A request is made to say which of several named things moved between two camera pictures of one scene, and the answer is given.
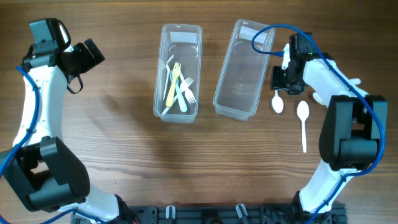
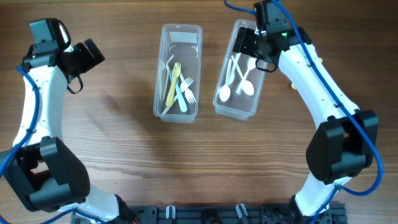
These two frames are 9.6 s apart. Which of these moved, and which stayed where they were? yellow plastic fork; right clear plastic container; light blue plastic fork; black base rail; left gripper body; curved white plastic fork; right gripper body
Moved: right gripper body
Stayed: right clear plastic container; light blue plastic fork; curved white plastic fork; black base rail; yellow plastic fork; left gripper body
